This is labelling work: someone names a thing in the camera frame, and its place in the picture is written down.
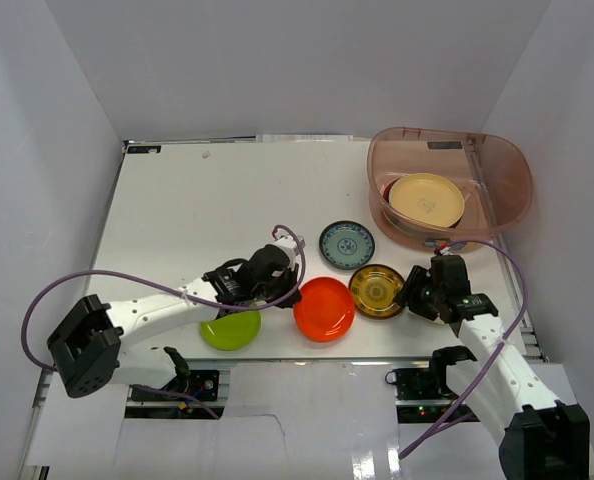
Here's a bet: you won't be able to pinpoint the blue white patterned plate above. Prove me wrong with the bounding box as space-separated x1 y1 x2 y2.
318 220 376 271

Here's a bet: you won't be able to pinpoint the beige bear plate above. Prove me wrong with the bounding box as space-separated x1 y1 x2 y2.
389 172 466 227

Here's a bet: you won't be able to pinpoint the white paper sheets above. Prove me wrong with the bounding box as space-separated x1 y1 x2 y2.
255 134 354 143

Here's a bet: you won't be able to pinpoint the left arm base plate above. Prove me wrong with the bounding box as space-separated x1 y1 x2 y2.
130 370 220 402

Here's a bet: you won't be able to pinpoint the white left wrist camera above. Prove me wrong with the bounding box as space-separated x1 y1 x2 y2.
272 235 305 264

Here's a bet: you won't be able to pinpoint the lime green plate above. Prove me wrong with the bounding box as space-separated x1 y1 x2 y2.
199 311 262 351

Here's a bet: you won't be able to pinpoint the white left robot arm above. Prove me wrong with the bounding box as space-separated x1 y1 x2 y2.
47 237 305 399

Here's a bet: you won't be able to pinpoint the orange plate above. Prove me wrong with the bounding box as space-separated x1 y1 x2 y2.
293 277 355 343

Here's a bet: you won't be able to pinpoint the black label sticker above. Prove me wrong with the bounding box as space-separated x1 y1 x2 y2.
126 145 161 155

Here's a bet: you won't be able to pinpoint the red plate with teal flower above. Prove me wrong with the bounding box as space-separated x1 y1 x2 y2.
382 180 396 204

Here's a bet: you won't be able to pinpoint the yellow brown patterned plate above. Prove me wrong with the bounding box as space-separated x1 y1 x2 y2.
348 264 405 320

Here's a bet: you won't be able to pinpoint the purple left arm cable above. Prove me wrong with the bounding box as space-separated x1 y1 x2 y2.
20 224 308 419

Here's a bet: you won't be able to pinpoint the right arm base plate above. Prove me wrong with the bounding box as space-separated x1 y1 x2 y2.
384 368 458 400

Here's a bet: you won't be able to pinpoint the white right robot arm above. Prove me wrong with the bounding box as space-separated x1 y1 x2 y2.
395 254 590 479

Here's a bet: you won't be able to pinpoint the pink translucent plastic bin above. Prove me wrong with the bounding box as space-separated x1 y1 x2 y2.
367 127 534 250

